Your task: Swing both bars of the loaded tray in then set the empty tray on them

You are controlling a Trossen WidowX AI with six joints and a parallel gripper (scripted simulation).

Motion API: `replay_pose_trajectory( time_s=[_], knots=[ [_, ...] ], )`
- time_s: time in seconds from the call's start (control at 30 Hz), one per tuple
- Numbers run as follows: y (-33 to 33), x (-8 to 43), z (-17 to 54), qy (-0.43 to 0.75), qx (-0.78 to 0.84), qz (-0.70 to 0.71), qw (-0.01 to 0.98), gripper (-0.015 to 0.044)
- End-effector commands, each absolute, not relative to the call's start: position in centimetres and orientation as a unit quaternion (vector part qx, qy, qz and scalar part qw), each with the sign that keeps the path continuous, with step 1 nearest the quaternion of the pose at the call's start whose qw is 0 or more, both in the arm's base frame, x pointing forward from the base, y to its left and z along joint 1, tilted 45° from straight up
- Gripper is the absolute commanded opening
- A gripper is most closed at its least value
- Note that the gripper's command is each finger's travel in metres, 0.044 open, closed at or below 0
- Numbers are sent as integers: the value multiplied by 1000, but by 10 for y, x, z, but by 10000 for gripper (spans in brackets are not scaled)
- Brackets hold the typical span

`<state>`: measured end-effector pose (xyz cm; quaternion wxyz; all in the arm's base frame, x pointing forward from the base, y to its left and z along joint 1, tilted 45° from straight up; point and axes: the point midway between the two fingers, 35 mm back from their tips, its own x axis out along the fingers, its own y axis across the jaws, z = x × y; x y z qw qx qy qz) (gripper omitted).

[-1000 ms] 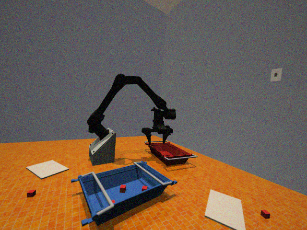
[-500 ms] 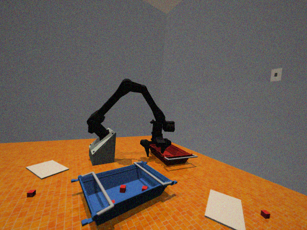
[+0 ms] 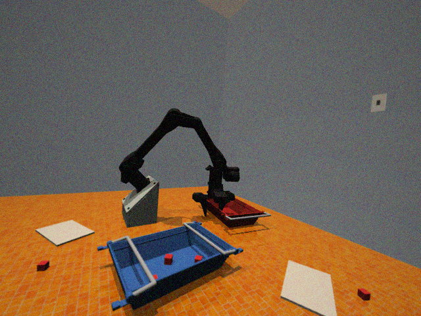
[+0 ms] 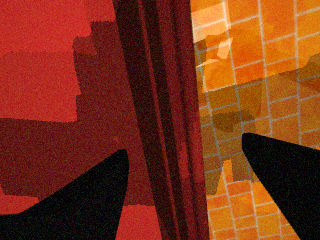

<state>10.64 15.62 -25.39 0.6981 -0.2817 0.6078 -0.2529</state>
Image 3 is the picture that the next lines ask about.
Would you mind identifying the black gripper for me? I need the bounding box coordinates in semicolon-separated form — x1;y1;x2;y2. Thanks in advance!
192;181;235;216

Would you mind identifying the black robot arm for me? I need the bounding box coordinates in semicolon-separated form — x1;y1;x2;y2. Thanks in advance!
119;108;240;203

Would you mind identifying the blue plastic tray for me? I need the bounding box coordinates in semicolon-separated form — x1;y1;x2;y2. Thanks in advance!
97;221;243;311

